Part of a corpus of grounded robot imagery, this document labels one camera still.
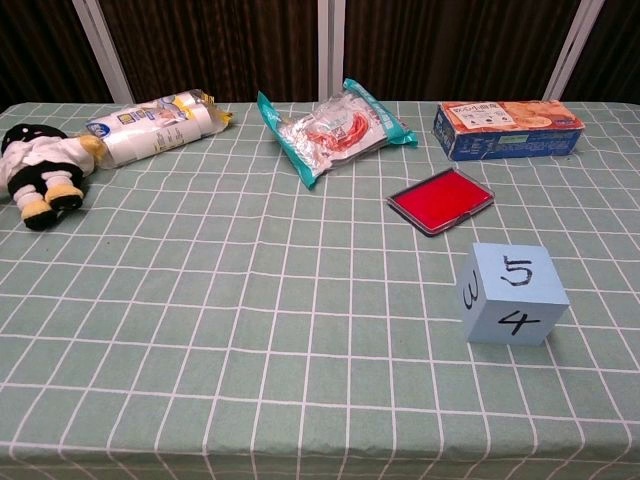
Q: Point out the light blue numbered cube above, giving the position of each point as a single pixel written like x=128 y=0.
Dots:
x=515 y=295

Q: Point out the green checked tablecloth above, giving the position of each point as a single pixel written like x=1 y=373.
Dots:
x=250 y=310

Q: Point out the teal and silver snack packet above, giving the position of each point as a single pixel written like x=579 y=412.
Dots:
x=340 y=131

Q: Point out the red ink stamp pad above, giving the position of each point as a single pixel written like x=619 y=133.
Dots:
x=441 y=201

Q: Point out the clear plastic bag roll package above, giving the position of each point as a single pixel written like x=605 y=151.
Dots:
x=150 y=129

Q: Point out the blue and orange biscuit box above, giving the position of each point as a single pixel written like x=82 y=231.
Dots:
x=505 y=131

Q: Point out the black and white plush doll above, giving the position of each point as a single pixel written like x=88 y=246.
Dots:
x=35 y=155

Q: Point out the white metal frame post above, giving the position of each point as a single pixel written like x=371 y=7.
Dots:
x=330 y=47
x=102 y=50
x=572 y=50

